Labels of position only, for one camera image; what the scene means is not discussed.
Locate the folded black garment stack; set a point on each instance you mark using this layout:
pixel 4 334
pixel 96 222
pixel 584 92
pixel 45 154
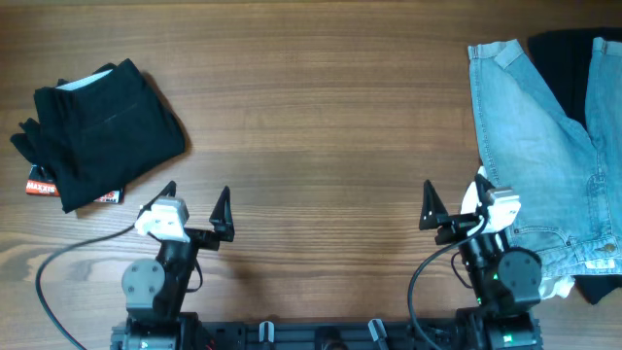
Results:
pixel 97 134

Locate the light blue denim shorts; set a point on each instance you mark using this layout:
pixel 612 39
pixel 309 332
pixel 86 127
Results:
pixel 504 110

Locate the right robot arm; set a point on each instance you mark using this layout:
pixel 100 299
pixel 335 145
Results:
pixel 504 279

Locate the orange Maxxis label card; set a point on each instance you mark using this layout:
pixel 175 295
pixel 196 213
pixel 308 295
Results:
pixel 40 183

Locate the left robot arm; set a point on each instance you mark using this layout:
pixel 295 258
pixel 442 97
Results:
pixel 155 289

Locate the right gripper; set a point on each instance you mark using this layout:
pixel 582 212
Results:
pixel 457 225

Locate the black shirt with logo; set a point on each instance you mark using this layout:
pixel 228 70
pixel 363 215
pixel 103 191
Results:
pixel 563 73

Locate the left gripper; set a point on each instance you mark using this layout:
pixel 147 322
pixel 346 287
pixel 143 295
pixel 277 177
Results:
pixel 221 226

